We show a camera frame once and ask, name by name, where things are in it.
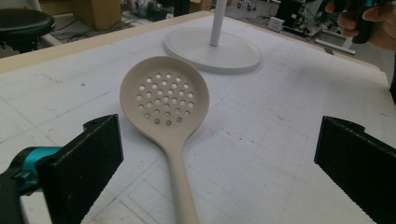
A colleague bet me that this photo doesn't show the white round stand base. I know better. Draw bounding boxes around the white round stand base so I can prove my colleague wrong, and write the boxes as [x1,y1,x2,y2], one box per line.
[163,26,262,75]

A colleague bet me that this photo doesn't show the beige slotted spoon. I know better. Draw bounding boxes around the beige slotted spoon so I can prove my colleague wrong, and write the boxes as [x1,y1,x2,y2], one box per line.
[119,55,210,224]

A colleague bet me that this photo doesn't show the white metal bar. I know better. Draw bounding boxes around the white metal bar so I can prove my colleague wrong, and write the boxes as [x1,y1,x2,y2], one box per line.
[315,38,357,56]

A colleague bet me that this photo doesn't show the black round stool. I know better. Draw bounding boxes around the black round stool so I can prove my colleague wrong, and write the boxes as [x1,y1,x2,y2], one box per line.
[0,7,56,54]

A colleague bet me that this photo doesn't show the black floor cables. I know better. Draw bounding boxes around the black floor cables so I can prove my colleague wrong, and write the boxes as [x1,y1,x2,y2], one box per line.
[50,17,143,44]

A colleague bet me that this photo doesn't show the cardboard box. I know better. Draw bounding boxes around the cardboard box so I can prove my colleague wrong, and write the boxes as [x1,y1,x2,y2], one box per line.
[69,0,122,31]

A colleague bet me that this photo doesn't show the white stand pole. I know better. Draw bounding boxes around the white stand pole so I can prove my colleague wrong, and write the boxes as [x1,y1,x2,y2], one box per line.
[209,0,228,48]

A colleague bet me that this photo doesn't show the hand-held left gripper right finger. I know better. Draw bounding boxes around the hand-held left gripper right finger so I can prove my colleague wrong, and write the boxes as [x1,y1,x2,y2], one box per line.
[314,115,396,224]

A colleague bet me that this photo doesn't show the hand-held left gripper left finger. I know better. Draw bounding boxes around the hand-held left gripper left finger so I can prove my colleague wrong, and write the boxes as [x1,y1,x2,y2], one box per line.
[0,113,124,224]

